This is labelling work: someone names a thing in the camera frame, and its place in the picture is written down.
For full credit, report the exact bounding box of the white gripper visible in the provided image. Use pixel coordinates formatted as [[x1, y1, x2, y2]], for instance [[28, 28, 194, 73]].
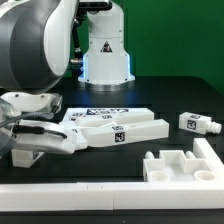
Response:
[[13, 120, 87, 154]]

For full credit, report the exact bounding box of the white chair seat part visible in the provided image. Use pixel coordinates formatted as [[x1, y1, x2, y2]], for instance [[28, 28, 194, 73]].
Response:
[[143, 150, 216, 183]]

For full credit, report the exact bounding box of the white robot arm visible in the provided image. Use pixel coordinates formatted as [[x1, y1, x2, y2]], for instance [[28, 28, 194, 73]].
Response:
[[0, 0, 135, 94]]

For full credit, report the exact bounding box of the white long chair side rear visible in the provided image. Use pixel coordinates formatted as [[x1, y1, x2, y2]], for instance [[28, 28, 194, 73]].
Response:
[[75, 110, 154, 127]]

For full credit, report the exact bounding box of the white long chair side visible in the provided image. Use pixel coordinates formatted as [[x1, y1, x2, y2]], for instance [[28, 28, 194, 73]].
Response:
[[61, 118, 170, 149], [75, 110, 154, 127]]

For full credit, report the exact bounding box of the white chair back panel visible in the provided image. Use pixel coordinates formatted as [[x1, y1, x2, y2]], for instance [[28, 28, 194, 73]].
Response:
[[63, 108, 147, 121]]

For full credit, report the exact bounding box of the white long chair side front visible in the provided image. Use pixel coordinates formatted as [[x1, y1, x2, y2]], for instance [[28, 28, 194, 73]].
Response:
[[61, 118, 170, 149]]

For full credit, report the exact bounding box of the black camera stand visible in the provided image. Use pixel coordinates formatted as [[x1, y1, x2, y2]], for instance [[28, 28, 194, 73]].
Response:
[[69, 0, 113, 68]]

